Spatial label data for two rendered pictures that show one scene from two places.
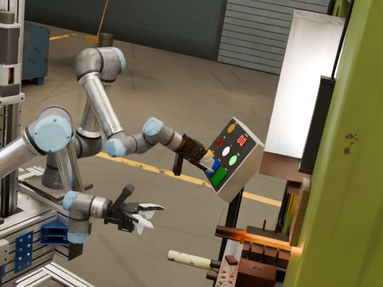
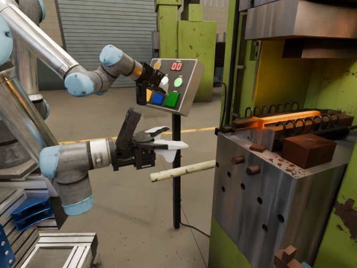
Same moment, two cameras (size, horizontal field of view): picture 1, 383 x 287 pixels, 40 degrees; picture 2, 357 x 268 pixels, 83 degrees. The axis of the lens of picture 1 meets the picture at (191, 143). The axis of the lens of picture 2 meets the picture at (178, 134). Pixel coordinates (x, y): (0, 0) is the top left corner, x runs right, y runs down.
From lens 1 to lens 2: 1.41 m
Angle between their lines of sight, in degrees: 29
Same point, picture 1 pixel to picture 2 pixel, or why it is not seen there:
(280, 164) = (312, 17)
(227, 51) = not seen: hidden behind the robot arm
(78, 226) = (79, 191)
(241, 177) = (191, 92)
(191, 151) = (150, 77)
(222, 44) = not seen: hidden behind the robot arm
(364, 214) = not seen: outside the picture
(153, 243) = (99, 181)
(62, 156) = (8, 102)
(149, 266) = (107, 195)
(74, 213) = (67, 175)
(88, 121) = (22, 82)
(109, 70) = (27, 9)
